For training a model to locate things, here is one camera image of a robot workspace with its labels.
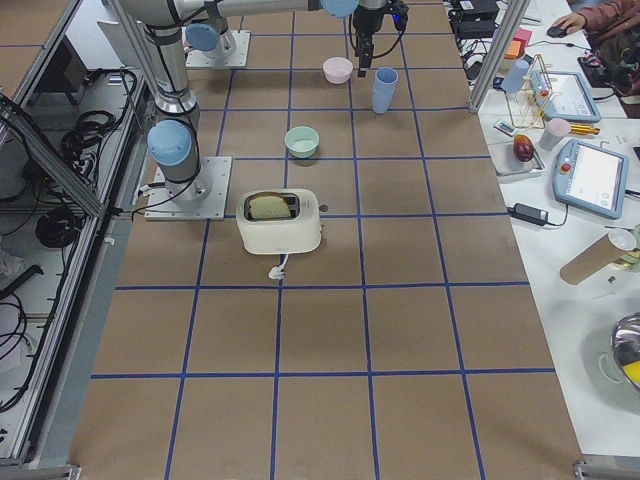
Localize near teach pendant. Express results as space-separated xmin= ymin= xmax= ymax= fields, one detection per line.
xmin=552 ymin=140 xmax=629 ymax=219

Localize metal tray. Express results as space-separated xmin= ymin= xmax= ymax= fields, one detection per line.
xmin=489 ymin=142 xmax=546 ymax=180

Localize gold wire rack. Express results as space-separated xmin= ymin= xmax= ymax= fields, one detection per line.
xmin=503 ymin=54 xmax=554 ymax=129

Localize red apple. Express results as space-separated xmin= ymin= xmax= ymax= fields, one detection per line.
xmin=512 ymin=134 xmax=534 ymax=162

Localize aluminium frame post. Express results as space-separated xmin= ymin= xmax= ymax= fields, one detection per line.
xmin=468 ymin=0 xmax=530 ymax=113

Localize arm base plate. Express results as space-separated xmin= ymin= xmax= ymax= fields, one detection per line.
xmin=144 ymin=156 xmax=232 ymax=221
xmin=185 ymin=24 xmax=251 ymax=70

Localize person hand on mouse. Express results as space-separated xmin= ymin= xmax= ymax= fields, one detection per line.
xmin=552 ymin=12 xmax=587 ymax=35

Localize pink bowl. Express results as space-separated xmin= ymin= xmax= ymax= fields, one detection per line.
xmin=322 ymin=57 xmax=354 ymax=85

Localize steel mixing bowl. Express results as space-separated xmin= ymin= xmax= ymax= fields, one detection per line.
xmin=598 ymin=313 xmax=639 ymax=391

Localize orange sticky note pad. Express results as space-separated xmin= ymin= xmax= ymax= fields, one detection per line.
xmin=504 ymin=28 xmax=532 ymax=60

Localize cream white toaster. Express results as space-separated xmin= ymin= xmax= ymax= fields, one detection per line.
xmin=236 ymin=188 xmax=321 ymax=255

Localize white cup on desk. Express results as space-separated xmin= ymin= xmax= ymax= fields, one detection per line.
xmin=538 ymin=118 xmax=571 ymax=151

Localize mint green bowl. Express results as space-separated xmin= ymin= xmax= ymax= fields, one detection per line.
xmin=284 ymin=125 xmax=320 ymax=159

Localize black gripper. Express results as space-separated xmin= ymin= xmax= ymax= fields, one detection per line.
xmin=349 ymin=0 xmax=408 ymax=77

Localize black laptop charger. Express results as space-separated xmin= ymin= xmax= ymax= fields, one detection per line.
xmin=507 ymin=203 xmax=548 ymax=226

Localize far teach pendant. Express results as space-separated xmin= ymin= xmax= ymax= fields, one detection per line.
xmin=529 ymin=70 xmax=601 ymax=123

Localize light blue cup on desk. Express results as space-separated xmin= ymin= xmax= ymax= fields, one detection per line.
xmin=501 ymin=59 xmax=529 ymax=94

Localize toast bread slice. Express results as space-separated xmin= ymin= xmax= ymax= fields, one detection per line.
xmin=249 ymin=195 xmax=291 ymax=220

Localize white toaster power cord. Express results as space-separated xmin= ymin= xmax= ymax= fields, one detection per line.
xmin=268 ymin=252 xmax=290 ymax=281

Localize teach pendant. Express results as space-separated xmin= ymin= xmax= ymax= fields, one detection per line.
xmin=552 ymin=140 xmax=629 ymax=219
xmin=529 ymin=70 xmax=601 ymax=123

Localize black computer mouse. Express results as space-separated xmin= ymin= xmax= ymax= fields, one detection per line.
xmin=546 ymin=26 xmax=567 ymax=38

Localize cardboard tube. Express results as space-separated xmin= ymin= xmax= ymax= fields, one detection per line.
xmin=559 ymin=229 xmax=637 ymax=285

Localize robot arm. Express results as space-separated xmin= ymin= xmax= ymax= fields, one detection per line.
xmin=114 ymin=1 xmax=212 ymax=218
xmin=113 ymin=0 xmax=408 ymax=91

